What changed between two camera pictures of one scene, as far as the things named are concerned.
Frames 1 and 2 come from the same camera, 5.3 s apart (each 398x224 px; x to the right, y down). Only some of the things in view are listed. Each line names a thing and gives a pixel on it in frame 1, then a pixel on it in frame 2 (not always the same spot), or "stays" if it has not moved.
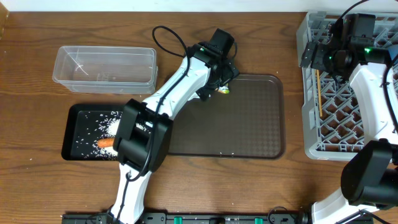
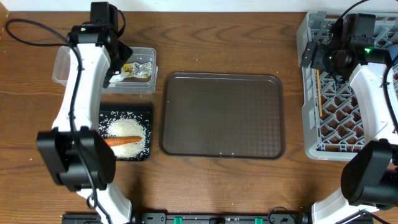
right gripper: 321,49 stays
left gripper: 230,70 → 124,53
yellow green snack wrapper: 224,89 → 138,70
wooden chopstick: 319,93 stays
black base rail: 193,218 stays
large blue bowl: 393,51 stays
